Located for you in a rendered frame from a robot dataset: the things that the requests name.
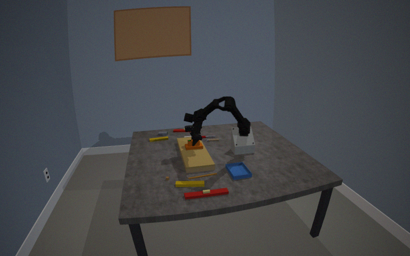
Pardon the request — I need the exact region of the tan panel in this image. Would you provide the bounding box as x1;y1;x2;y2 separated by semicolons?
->
177;137;215;173

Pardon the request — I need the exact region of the blue shallow tray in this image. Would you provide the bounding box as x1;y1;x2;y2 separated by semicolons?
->
225;162;252;180

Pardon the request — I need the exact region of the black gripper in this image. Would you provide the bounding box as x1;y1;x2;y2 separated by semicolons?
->
190;124;202;146

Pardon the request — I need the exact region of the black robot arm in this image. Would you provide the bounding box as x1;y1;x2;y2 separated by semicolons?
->
184;97;250;137

